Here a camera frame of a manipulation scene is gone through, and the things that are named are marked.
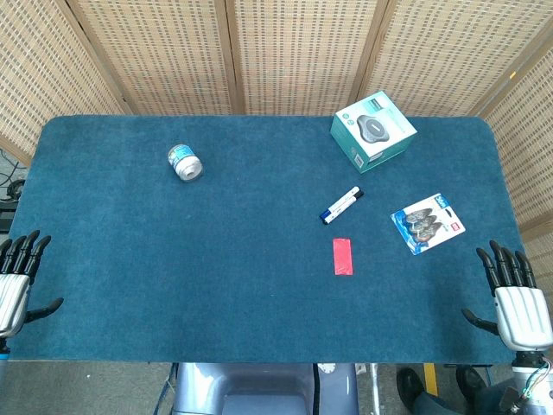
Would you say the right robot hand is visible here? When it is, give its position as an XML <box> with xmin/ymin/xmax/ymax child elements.
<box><xmin>461</xmin><ymin>239</ymin><xmax>553</xmax><ymax>352</ymax></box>

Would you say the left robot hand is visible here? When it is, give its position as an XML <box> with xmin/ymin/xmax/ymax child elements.
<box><xmin>0</xmin><ymin>230</ymin><xmax>65</xmax><ymax>340</ymax></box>

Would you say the red card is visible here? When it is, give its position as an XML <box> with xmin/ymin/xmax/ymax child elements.
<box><xmin>332</xmin><ymin>237</ymin><xmax>354</xmax><ymax>277</ymax></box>

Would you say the blister pack of clips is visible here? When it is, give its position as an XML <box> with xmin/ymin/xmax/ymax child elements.
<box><xmin>390</xmin><ymin>192</ymin><xmax>467</xmax><ymax>257</ymax></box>

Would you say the black shoe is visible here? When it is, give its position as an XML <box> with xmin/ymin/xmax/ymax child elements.
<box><xmin>396</xmin><ymin>367</ymin><xmax>433</xmax><ymax>415</ymax></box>

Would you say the black capped white marker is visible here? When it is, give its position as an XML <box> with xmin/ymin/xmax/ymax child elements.
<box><xmin>321</xmin><ymin>190</ymin><xmax>365</xmax><ymax>226</ymax></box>

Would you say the blue capped white marker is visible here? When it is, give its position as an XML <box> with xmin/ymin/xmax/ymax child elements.
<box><xmin>319</xmin><ymin>186</ymin><xmax>361</xmax><ymax>220</ymax></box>

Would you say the small clear plastic jar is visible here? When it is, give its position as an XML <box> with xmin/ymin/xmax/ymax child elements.
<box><xmin>167</xmin><ymin>144</ymin><xmax>204</xmax><ymax>182</ymax></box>

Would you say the teal speaker box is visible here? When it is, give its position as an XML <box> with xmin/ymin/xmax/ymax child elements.
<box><xmin>329</xmin><ymin>89</ymin><xmax>419</xmax><ymax>175</ymax></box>

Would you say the blue felt table mat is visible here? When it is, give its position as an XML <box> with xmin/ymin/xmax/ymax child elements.
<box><xmin>7</xmin><ymin>114</ymin><xmax>544</xmax><ymax>364</ymax></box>

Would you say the grey robot torso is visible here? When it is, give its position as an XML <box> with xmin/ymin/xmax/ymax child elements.
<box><xmin>163</xmin><ymin>361</ymin><xmax>359</xmax><ymax>415</ymax></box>

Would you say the woven bamboo folding screen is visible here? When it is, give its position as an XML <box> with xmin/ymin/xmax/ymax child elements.
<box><xmin>0</xmin><ymin>0</ymin><xmax>553</xmax><ymax>303</ymax></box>

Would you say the black cables and equipment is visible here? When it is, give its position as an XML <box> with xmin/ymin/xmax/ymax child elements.
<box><xmin>0</xmin><ymin>149</ymin><xmax>27</xmax><ymax>233</ymax></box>

